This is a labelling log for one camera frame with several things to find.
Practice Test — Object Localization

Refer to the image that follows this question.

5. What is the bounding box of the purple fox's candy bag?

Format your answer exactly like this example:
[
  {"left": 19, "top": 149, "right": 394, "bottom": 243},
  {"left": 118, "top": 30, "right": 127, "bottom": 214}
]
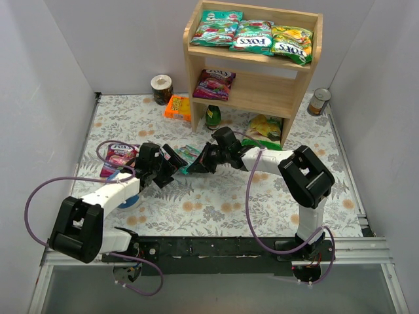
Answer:
[
  {"left": 100, "top": 143, "right": 139, "bottom": 178},
  {"left": 192, "top": 69, "right": 236, "bottom": 101}
]

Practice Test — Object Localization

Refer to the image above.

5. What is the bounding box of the teal Fox's candy bag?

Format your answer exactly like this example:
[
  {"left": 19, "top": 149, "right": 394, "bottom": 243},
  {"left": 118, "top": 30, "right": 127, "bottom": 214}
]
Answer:
[
  {"left": 190, "top": 10, "right": 244, "bottom": 46},
  {"left": 229, "top": 20, "right": 274, "bottom": 56}
]

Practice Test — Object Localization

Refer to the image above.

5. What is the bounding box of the yellow green Fox's candy bag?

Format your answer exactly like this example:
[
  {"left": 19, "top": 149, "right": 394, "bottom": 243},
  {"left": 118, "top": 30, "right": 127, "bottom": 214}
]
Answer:
[{"left": 270, "top": 26, "right": 313, "bottom": 66}]

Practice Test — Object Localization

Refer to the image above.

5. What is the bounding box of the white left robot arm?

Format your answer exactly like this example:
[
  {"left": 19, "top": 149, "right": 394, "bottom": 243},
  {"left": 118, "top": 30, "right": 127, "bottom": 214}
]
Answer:
[{"left": 48, "top": 143, "right": 187, "bottom": 264}]

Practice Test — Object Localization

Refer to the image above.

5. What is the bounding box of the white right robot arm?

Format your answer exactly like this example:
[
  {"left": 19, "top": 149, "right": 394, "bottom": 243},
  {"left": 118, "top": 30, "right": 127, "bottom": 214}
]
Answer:
[{"left": 187, "top": 127, "right": 335, "bottom": 258}]

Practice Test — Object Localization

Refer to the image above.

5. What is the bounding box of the orange candy box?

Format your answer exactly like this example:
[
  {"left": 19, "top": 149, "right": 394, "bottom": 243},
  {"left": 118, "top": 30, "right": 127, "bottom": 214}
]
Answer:
[{"left": 163, "top": 95, "right": 191, "bottom": 122}]

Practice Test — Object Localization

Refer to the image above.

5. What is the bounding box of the wooden two-tier shelf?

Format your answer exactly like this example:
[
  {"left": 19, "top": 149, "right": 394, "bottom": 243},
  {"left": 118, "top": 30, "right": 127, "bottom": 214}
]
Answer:
[{"left": 183, "top": 1, "right": 323, "bottom": 143}]

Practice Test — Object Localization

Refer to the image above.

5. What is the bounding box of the green glass bottle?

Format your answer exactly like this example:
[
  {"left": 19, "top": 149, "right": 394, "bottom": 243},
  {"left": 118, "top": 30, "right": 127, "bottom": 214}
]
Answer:
[{"left": 205, "top": 105, "right": 222, "bottom": 130}]

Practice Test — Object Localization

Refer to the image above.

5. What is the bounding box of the green cassava chips bag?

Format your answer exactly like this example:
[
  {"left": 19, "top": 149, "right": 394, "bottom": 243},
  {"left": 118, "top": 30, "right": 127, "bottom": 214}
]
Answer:
[{"left": 242, "top": 114, "right": 282, "bottom": 151}]

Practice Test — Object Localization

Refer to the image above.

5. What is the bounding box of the dark tape roll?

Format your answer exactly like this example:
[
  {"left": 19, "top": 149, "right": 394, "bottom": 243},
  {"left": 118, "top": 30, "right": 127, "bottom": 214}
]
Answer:
[{"left": 151, "top": 75, "right": 173, "bottom": 105}]

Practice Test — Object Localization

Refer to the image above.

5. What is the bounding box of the metal tin can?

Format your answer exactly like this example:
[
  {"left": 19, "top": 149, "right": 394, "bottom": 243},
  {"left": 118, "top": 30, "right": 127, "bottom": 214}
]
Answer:
[{"left": 307, "top": 88, "right": 331, "bottom": 116}]

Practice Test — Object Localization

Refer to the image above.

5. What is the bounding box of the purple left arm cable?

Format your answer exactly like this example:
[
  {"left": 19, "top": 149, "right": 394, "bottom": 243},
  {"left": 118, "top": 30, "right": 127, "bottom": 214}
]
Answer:
[{"left": 24, "top": 140, "right": 164, "bottom": 297}]

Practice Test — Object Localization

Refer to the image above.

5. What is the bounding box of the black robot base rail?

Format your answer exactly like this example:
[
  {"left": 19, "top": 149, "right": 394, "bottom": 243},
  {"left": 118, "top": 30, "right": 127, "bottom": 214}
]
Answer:
[{"left": 100, "top": 234, "right": 341, "bottom": 284}]

